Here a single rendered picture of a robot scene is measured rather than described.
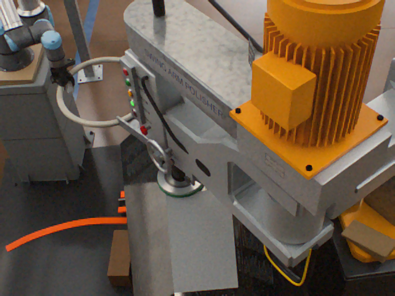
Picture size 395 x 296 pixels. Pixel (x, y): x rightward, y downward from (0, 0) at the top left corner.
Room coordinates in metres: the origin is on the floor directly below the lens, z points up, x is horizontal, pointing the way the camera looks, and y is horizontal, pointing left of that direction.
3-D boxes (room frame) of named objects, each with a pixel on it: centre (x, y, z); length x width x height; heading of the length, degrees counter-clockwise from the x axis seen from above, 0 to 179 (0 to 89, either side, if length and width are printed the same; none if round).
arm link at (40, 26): (2.15, 0.69, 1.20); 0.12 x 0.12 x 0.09; 24
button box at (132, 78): (1.44, 0.20, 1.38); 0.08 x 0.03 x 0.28; 33
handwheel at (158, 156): (1.28, 0.10, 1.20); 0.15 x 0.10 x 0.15; 33
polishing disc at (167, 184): (1.44, 0.07, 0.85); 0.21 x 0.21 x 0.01
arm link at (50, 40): (2.05, 0.63, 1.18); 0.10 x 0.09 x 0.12; 24
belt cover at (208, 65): (1.15, -0.12, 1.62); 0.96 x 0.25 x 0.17; 33
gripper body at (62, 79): (2.05, 0.64, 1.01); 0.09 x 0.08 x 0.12; 153
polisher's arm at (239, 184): (1.11, -0.13, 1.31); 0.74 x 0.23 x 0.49; 33
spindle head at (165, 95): (1.37, 0.03, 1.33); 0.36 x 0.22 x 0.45; 33
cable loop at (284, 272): (0.89, -0.29, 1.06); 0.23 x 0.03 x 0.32; 33
